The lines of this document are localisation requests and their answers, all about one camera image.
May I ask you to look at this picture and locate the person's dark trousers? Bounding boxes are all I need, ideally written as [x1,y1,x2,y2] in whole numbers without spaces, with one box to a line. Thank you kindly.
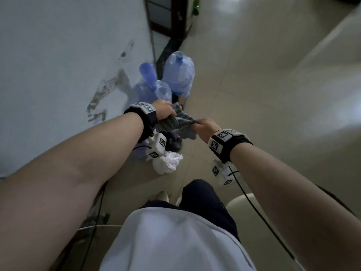
[141,179,240,242]

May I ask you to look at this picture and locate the person's right forearm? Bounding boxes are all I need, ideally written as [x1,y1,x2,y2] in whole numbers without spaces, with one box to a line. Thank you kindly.
[230,143,361,271]

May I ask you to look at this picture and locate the white plastic bag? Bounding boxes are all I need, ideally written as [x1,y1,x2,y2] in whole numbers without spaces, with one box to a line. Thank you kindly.
[152,151,183,175]

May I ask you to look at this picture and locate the blue patterned cleaning cloth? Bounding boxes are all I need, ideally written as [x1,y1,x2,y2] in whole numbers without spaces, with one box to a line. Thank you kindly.
[159,103,198,140]

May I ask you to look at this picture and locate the cream seat cane back chair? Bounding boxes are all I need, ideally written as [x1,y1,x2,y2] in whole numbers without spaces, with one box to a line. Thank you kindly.
[225,184,356,271]

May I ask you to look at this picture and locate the white wrist tracker box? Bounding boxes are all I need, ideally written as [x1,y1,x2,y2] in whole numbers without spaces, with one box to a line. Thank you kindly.
[146,133,167,161]
[211,159,240,187]

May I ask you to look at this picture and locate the blue plastic bag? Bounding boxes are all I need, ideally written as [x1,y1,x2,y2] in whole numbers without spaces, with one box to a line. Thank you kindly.
[132,62,173,104]
[162,51,196,96]

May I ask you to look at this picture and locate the person's right hand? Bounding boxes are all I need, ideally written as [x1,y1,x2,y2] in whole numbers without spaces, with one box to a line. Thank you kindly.
[191,118,222,144]

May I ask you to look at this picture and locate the black left tracker cable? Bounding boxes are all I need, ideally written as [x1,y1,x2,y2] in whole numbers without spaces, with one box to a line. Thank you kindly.
[79,145,149,271]

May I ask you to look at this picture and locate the white right wrist tracker box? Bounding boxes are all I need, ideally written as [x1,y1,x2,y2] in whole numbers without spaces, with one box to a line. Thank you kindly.
[211,159,240,187]

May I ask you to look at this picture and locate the black wristband with markers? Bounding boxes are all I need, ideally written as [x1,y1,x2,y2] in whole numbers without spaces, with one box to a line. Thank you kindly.
[208,129,253,164]
[123,102,158,143]

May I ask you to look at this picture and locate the black plastic bag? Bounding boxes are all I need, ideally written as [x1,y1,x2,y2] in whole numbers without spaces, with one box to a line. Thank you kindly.
[166,132,183,153]

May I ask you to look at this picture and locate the person's left hand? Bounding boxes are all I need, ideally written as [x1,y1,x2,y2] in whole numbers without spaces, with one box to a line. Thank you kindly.
[152,100,177,122]

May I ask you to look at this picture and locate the white left wrist tracker box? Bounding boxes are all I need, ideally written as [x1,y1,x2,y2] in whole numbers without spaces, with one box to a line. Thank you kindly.
[146,133,167,161]

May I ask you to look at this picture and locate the person's left forearm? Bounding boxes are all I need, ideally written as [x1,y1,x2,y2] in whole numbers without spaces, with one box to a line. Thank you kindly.
[0,113,144,271]

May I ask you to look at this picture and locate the black right wristband with markers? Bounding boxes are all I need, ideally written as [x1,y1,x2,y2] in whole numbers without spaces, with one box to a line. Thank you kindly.
[208,129,253,164]

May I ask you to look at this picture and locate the dark red door frame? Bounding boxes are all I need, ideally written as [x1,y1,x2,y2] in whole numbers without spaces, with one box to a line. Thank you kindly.
[144,0,192,43]

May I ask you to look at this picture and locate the black left wristband with markers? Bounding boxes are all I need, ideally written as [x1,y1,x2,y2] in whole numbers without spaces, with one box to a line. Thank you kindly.
[123,102,158,143]

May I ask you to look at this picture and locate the person's white shirt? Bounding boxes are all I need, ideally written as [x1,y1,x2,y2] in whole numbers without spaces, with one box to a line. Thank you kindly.
[99,207,257,271]

